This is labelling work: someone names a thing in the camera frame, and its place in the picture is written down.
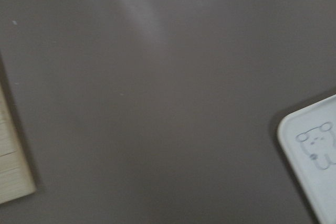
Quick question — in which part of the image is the cream bunny print tray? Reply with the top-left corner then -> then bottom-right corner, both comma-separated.
277,96 -> 335,223

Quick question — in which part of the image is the bamboo cutting board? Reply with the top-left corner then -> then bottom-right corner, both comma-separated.
0,50 -> 37,205

